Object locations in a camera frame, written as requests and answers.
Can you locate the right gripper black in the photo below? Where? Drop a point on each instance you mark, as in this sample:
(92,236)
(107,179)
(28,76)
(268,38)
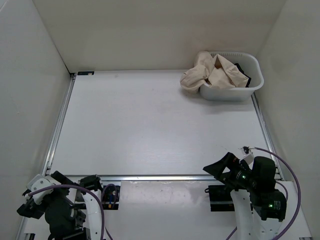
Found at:
(231,161)

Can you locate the beige trousers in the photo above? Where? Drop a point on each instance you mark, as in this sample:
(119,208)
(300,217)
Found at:
(216,71)

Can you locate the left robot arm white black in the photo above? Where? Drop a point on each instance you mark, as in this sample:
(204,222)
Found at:
(73,211)

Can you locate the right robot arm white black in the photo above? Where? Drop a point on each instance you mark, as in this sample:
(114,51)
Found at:
(259,207)

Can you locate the black trousers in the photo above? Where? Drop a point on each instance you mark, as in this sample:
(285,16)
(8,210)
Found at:
(241,70)

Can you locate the white plastic basket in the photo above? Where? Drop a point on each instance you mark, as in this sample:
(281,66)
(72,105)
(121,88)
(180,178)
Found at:
(250,65)

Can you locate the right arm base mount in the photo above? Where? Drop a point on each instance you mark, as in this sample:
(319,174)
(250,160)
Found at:
(220,198)

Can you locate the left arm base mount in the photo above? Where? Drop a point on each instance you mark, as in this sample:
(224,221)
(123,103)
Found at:
(110,196)

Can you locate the black corner bracket label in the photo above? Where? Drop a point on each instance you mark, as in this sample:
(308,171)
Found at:
(85,73)

